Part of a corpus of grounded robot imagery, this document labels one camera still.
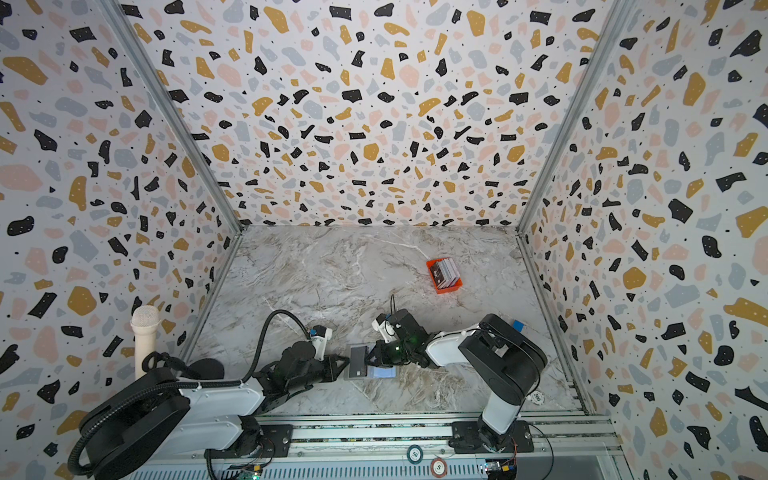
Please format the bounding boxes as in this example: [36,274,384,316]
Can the beige leather card holder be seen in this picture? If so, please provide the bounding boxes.
[346,344,397,381]

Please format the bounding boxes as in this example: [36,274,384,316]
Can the black VIP credit card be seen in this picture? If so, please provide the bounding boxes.
[348,345,368,379]

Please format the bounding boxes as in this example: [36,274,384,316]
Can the red card tray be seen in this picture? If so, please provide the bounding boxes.
[426,257,463,294]

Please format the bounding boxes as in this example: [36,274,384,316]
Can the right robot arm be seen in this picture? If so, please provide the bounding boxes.
[365,309,547,442]

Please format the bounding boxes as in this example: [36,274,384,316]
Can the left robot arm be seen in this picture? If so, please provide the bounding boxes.
[67,341,350,479]

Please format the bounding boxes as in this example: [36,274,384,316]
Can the stack of cards in tray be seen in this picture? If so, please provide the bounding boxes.
[430,258,460,290]

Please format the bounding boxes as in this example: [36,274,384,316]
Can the black microphone stand base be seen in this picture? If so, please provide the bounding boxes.
[189,358,225,380]

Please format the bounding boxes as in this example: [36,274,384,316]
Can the beige microphone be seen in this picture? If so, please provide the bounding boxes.
[130,305,161,380]

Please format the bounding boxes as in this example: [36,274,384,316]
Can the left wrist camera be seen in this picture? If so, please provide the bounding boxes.
[309,325,333,361]

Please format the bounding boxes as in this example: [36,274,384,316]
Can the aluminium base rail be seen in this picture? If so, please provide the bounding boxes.
[119,413,631,480]

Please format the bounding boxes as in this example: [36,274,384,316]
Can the black corrugated cable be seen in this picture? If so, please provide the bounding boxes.
[67,308,314,478]

